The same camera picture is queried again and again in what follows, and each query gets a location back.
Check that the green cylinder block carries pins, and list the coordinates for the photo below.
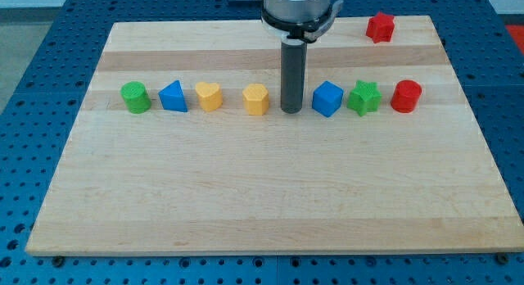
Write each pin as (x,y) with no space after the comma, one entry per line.
(135,97)

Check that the yellow hexagon block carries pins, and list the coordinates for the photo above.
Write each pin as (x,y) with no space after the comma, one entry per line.
(255,99)

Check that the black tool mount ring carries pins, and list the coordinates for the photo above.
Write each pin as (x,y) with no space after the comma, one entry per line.
(307,32)

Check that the yellow heart block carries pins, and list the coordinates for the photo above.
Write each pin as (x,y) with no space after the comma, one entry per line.
(209,95)

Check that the blue cube block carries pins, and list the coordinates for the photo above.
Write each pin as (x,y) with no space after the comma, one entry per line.
(327,98)

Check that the red cylinder block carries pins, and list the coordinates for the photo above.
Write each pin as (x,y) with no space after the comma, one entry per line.
(406,95)

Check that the blue triangle block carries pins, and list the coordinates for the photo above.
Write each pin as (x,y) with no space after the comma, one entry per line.
(172,97)

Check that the wooden board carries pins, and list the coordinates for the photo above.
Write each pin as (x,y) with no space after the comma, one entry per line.
(196,183)

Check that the green star block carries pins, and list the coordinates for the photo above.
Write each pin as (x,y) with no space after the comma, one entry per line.
(365,97)

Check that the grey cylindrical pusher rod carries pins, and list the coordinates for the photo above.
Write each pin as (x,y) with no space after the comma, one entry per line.
(293,63)

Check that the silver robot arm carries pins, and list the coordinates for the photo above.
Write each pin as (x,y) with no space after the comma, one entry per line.
(292,11)

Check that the red star block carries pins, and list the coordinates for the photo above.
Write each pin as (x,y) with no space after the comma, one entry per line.
(381,27)

